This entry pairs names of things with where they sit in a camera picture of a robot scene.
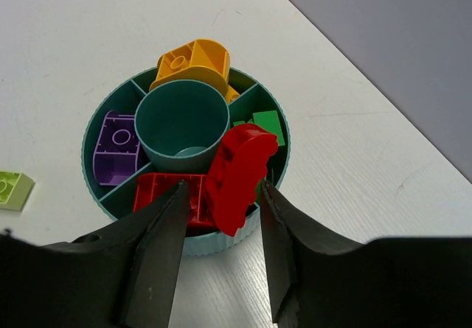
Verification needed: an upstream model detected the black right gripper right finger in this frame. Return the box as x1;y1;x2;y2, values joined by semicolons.
260;182;471;327

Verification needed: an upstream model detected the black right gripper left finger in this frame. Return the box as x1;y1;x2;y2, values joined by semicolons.
1;181;190;327

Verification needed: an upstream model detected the red flower printed lego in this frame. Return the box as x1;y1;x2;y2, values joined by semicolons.
132;172;218;231

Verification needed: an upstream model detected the purple butterfly curved lego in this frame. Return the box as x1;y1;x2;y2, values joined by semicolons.
92;111;148;186

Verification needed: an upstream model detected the red curved lego brick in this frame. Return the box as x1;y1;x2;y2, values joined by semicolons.
204;123;278;237

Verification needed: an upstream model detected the lime lego brick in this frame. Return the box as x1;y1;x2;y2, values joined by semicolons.
0;171;35;212

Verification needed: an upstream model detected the green lego brick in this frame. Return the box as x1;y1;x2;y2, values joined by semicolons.
252;111;285;147

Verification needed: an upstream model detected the yellow long lego brick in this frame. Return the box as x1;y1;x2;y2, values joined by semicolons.
224;85;240;104

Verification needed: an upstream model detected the yellow butterfly curved lego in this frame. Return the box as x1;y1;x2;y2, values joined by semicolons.
149;38;230;97

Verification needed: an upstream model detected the dark green curved lego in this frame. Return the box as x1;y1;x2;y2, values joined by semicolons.
233;119;254;128

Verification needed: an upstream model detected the teal round divided container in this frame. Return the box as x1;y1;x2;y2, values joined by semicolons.
82;69;290;257

